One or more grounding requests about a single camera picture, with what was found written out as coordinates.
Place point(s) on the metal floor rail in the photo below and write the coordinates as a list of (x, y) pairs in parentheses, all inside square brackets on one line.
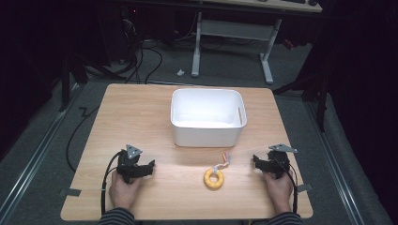
[(34, 150), (333, 162)]

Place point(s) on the black metal stand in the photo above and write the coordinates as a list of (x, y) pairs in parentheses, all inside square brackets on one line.
[(313, 90), (70, 78)]

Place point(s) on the white-legged desk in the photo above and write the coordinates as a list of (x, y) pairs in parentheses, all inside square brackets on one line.
[(237, 31)]

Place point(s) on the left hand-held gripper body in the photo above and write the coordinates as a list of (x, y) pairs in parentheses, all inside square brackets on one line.
[(130, 162)]

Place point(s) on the white plastic bin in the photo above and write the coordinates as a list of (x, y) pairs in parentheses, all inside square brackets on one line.
[(207, 117)]

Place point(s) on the person's right hand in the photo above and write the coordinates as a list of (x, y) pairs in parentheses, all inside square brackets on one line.
[(278, 191)]

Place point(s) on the crumpled white paper scrap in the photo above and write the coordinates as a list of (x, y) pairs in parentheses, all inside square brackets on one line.
[(180, 72)]

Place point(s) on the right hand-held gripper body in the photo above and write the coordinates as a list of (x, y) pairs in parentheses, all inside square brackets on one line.
[(276, 161)]

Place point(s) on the person's left hand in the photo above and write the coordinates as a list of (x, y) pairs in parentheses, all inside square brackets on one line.
[(124, 192)]

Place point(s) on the grey tape strip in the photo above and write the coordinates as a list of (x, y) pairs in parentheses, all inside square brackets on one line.
[(304, 187), (70, 192)]

